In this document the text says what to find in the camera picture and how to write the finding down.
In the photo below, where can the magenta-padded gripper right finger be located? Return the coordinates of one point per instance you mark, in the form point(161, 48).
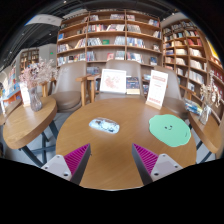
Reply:
point(165, 165)

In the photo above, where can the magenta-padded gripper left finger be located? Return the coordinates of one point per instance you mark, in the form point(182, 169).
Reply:
point(56, 165)

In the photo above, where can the transparent computer mouse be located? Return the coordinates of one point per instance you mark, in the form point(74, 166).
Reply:
point(104, 125)

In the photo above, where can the green cloud-shaped mouse pad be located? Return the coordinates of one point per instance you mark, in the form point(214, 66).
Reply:
point(170, 130)

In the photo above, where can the round wooden side table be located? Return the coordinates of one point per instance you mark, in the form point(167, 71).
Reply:
point(26, 123)
point(206, 133)

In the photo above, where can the glass vase with beige flowers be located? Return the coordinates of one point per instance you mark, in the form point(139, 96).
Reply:
point(204, 115)

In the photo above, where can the stack of colourful books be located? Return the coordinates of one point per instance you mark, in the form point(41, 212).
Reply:
point(193, 107)

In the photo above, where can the glass vase with pink flowers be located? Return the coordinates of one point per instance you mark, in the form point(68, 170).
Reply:
point(35, 100)

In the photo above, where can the brown cushioned wooden armchair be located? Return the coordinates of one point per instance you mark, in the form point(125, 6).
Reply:
point(68, 96)
point(174, 88)
point(133, 68)

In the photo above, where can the small white table sign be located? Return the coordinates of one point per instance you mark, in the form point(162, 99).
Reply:
point(25, 96)

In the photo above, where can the white sign on wooden base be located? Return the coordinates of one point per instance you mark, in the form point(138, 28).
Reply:
point(157, 88)

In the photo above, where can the dark blue book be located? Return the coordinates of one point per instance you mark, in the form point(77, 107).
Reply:
point(133, 85)

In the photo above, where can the stack of light blue books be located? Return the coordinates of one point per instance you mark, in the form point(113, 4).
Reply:
point(146, 77)

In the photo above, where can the white framed floral picture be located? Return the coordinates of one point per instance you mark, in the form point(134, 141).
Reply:
point(112, 81)

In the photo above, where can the distant wooden bookshelf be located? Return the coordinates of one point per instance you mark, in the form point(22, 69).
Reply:
point(29, 58)

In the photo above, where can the tall wooden bookshelf with books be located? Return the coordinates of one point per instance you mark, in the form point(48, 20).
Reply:
point(190, 53)

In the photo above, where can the wide wooden bookshelf with books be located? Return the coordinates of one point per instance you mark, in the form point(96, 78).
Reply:
point(110, 33)

